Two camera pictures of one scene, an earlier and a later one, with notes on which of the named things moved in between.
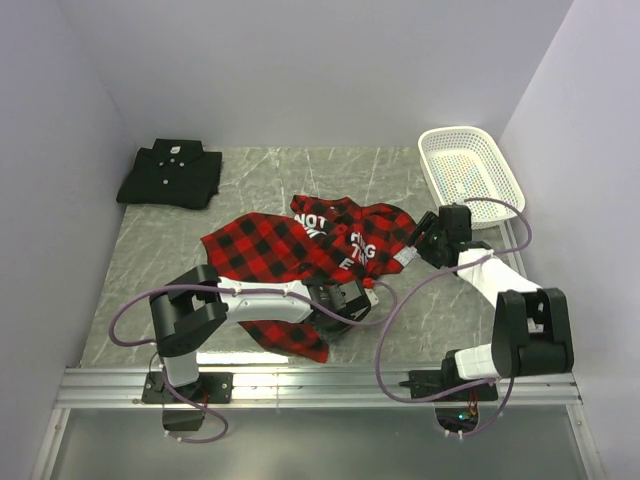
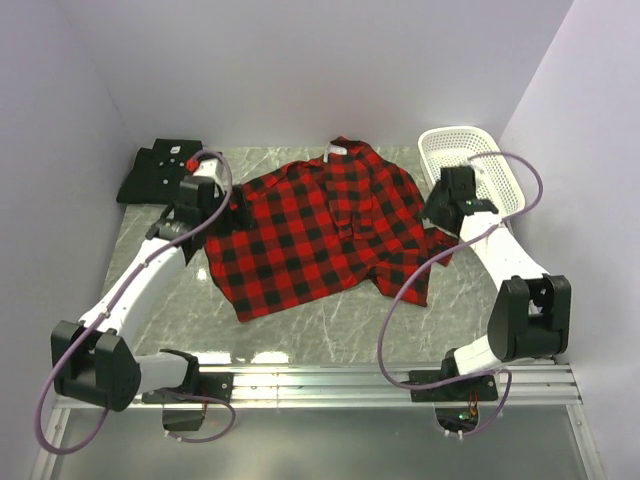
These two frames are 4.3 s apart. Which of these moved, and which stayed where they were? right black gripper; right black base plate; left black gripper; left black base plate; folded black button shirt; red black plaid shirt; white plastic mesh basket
Moved: red black plaid shirt; left black gripper; right black gripper
Stayed: right black base plate; folded black button shirt; white plastic mesh basket; left black base plate
